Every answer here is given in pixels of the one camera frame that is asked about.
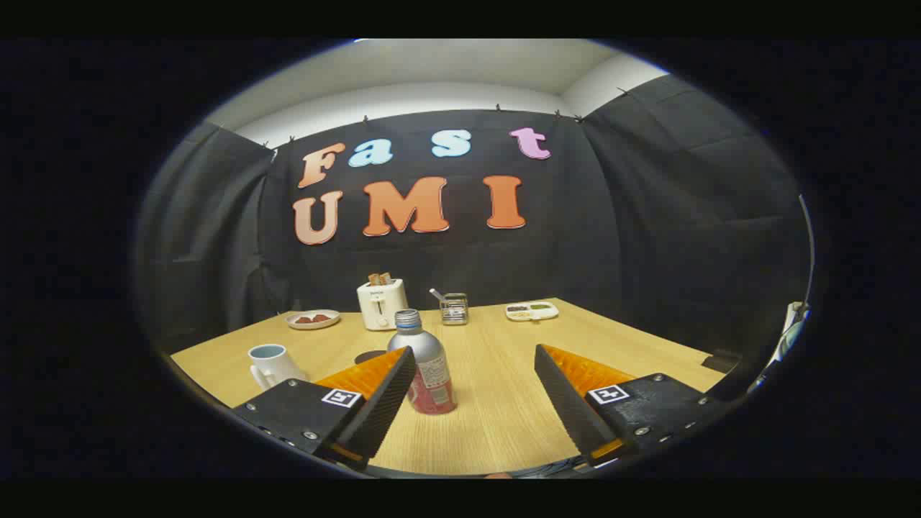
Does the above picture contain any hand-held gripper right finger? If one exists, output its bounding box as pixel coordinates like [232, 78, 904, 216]
[534, 344, 742, 467]

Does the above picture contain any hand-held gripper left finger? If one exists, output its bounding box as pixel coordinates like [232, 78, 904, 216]
[232, 346, 418, 472]

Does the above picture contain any silver juice bottle red label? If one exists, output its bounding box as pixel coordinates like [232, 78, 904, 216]
[387, 309, 458, 416]

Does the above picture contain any white cup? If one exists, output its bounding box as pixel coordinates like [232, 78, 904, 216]
[248, 344, 310, 391]

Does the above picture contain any wooden table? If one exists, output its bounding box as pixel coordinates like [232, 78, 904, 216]
[171, 297, 727, 477]

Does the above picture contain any white toaster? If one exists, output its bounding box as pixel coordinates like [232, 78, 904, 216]
[357, 279, 409, 332]

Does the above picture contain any white round plate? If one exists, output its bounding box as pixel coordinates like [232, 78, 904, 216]
[286, 309, 342, 330]

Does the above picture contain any white divided dish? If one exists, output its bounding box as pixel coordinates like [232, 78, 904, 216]
[505, 301, 559, 322]

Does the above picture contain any black backdrop cloth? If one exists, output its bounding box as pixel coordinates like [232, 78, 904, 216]
[133, 72, 810, 360]

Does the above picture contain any metal wire utensil holder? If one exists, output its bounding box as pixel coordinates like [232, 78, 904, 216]
[440, 293, 469, 326]

